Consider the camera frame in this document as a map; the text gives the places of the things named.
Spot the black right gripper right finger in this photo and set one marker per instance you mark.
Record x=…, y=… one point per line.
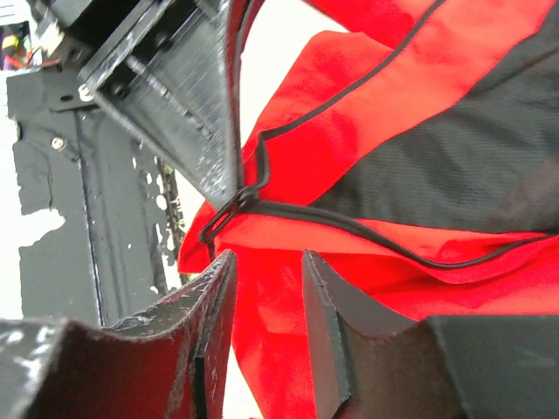
x=371, y=362

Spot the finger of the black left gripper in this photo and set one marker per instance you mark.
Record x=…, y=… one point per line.
x=246, y=14

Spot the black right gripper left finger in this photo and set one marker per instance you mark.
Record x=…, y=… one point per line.
x=167, y=361

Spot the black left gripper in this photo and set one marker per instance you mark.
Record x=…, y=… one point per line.
x=167, y=72

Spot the red jacket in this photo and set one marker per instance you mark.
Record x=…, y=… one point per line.
x=417, y=152

